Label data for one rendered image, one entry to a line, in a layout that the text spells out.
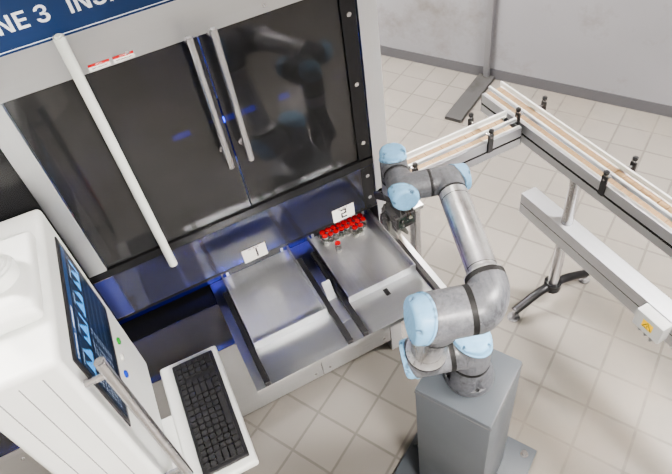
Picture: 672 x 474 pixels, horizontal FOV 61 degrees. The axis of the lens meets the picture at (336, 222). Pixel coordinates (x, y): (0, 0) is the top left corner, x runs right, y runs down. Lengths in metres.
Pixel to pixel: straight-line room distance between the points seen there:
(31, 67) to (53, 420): 0.76
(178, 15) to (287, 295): 0.99
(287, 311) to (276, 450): 0.91
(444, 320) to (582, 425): 1.58
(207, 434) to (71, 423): 0.57
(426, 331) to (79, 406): 0.74
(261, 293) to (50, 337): 0.92
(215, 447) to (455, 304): 0.90
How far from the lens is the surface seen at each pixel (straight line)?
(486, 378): 1.83
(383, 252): 2.07
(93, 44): 1.47
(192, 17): 1.49
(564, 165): 2.43
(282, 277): 2.05
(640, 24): 4.08
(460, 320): 1.28
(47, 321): 1.32
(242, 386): 2.52
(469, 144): 2.42
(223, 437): 1.85
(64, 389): 1.31
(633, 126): 4.21
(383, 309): 1.92
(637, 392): 2.91
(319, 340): 1.88
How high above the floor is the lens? 2.44
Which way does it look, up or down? 45 degrees down
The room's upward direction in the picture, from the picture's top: 10 degrees counter-clockwise
